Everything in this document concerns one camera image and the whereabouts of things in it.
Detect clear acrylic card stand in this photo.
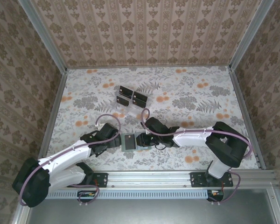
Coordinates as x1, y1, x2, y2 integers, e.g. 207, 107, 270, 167
115, 85, 149, 119

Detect floral patterned table cover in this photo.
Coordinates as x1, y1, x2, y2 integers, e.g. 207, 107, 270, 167
46, 66, 259, 172

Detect small black electronics box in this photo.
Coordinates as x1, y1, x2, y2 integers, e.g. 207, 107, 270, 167
77, 189, 96, 204
207, 189, 224, 203

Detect grey metal panel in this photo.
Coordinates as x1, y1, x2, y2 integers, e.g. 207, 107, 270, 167
28, 189, 275, 224

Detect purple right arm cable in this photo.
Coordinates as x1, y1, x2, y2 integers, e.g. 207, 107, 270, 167
140, 109, 254, 206

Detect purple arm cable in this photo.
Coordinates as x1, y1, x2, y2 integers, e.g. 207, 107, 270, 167
18, 114, 121, 207
140, 109, 254, 206

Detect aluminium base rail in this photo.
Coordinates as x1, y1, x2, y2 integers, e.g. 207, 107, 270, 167
25, 169, 277, 189

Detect white slotted cable duct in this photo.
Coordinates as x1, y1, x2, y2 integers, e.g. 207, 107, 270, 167
34, 189, 210, 200

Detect aluminium table edge rail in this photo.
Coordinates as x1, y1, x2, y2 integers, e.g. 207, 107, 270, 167
37, 70, 69, 159
229, 69, 267, 170

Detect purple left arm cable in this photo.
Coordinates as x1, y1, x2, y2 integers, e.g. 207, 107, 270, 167
18, 114, 121, 207

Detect aluminium frame post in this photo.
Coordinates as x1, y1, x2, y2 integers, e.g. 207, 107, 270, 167
20, 0, 69, 74
228, 0, 264, 73

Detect aluminium frame bar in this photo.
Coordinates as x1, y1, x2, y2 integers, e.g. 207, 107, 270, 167
13, 206, 32, 224
266, 184, 280, 224

